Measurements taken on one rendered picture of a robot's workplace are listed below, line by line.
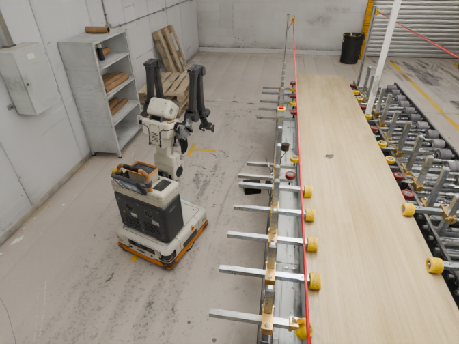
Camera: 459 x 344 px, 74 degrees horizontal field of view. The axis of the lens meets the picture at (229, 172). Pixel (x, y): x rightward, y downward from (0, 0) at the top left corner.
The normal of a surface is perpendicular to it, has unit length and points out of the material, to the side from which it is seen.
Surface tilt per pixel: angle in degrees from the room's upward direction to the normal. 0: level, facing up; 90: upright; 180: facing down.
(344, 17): 90
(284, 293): 0
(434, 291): 0
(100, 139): 90
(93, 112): 90
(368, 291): 0
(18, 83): 90
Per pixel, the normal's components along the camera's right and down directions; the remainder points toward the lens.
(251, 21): -0.16, 0.56
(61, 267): -0.01, -0.82
